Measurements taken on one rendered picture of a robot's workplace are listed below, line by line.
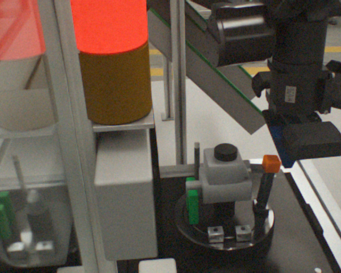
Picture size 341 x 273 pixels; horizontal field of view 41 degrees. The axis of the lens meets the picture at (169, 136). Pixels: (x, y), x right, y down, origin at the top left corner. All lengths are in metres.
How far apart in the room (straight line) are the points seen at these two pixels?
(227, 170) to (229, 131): 0.51
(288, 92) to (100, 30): 0.30
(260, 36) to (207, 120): 0.66
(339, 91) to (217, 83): 0.27
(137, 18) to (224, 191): 0.35
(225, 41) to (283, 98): 0.11
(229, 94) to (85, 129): 0.49
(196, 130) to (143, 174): 0.80
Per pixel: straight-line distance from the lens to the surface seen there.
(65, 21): 0.29
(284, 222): 0.67
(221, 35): 0.48
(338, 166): 1.00
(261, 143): 1.04
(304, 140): 0.49
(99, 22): 0.28
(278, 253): 0.62
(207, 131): 1.08
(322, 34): 0.52
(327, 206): 0.73
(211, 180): 0.58
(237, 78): 0.91
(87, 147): 0.33
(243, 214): 0.64
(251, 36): 0.49
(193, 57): 0.76
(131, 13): 0.28
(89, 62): 0.29
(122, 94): 0.29
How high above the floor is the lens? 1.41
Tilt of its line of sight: 31 degrees down
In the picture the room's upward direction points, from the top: 2 degrees counter-clockwise
